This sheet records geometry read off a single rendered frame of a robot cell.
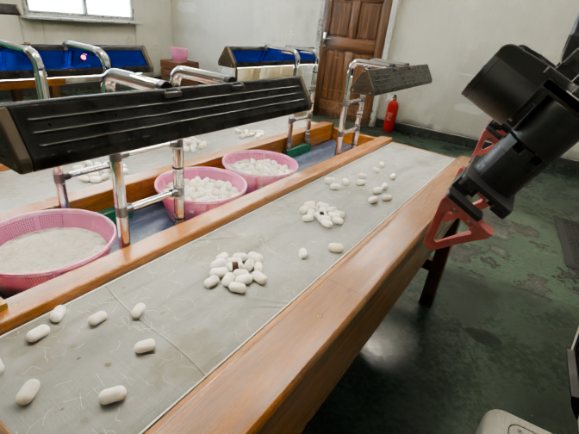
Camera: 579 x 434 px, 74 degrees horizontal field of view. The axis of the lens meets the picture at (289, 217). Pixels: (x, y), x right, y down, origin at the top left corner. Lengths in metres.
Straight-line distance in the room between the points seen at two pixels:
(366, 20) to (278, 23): 1.35
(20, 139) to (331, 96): 5.43
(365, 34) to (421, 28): 0.69
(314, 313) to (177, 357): 0.24
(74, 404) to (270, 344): 0.28
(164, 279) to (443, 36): 4.93
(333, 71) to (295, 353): 5.31
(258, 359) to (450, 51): 5.01
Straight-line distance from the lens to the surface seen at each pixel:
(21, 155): 0.52
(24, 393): 0.65
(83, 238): 1.01
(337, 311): 0.73
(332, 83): 5.80
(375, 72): 1.30
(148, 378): 0.65
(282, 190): 1.17
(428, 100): 5.47
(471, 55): 5.36
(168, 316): 0.73
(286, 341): 0.65
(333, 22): 5.79
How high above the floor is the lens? 1.23
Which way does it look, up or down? 27 degrees down
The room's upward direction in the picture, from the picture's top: 6 degrees clockwise
